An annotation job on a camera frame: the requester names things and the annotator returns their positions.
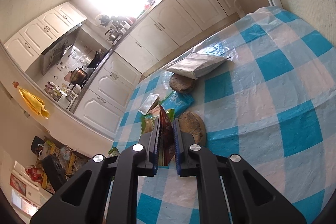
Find green pea cookie packet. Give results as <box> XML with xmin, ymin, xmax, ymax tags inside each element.
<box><xmin>141</xmin><ymin>106</ymin><xmax>174</xmax><ymax>134</ymax></box>

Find red snack wrapper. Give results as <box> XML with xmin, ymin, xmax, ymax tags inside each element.
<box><xmin>159</xmin><ymin>105</ymin><xmax>175</xmax><ymax>166</ymax></box>

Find blue cartoon wet-wipes pack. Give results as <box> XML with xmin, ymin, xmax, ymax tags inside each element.
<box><xmin>161</xmin><ymin>91</ymin><xmax>194</xmax><ymax>118</ymax></box>

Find white kitchen base cabinets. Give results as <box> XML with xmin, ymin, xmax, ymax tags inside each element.
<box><xmin>74</xmin><ymin>0</ymin><xmax>239</xmax><ymax>139</ymax></box>

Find small silver sachet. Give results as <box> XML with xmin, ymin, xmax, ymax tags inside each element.
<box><xmin>138</xmin><ymin>93</ymin><xmax>159</xmax><ymax>115</ymax></box>

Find green-white snack bag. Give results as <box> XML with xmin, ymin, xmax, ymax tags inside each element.
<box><xmin>108</xmin><ymin>147</ymin><xmax>120</xmax><ymax>157</ymax></box>

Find grey foil pouch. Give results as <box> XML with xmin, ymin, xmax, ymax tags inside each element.
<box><xmin>163</xmin><ymin>53</ymin><xmax>228</xmax><ymax>80</ymax></box>

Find copper cooking pot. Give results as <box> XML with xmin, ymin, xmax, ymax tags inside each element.
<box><xmin>68</xmin><ymin>67</ymin><xmax>88</xmax><ymax>88</ymax></box>

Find black wok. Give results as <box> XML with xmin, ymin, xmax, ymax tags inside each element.
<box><xmin>88</xmin><ymin>50</ymin><xmax>105</xmax><ymax>69</ymax></box>

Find blue-white checked tablecloth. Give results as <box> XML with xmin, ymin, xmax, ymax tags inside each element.
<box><xmin>111</xmin><ymin>5</ymin><xmax>336</xmax><ymax>224</ymax></box>

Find steel kettle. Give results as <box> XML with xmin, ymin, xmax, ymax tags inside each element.
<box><xmin>105</xmin><ymin>28</ymin><xmax>120</xmax><ymax>43</ymax></box>

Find yellow hanging cloth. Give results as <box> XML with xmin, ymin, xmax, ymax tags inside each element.
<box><xmin>19</xmin><ymin>88</ymin><xmax>50</xmax><ymax>119</ymax></box>

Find steel range hood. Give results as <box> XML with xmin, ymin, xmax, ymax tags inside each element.
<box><xmin>41</xmin><ymin>23</ymin><xmax>83</xmax><ymax>75</ymax></box>

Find cluttered wire shelf rack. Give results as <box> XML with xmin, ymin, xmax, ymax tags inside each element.
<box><xmin>25</xmin><ymin>136</ymin><xmax>89</xmax><ymax>194</ymax></box>

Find white wall cabinets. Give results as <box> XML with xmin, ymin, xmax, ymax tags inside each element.
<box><xmin>4</xmin><ymin>2</ymin><xmax>87</xmax><ymax>71</ymax></box>

